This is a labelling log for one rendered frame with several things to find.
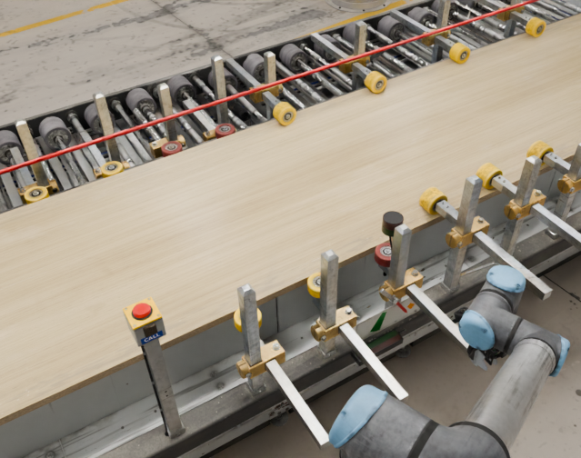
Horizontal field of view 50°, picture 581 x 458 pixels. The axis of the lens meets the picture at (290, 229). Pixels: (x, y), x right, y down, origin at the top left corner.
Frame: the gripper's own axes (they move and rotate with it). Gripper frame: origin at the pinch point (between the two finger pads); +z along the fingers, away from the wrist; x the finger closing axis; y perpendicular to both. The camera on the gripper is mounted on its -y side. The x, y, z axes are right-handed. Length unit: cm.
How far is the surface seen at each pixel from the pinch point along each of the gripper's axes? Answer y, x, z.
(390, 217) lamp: -36.7, -4.9, -28.9
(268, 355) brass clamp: -31, -50, -3
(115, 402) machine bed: -52, -92, 15
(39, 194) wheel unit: -130, -88, -11
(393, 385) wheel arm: -5.2, -25.3, -0.8
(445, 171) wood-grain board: -64, 43, -9
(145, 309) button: -30, -80, -41
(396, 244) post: -31.6, -5.9, -22.7
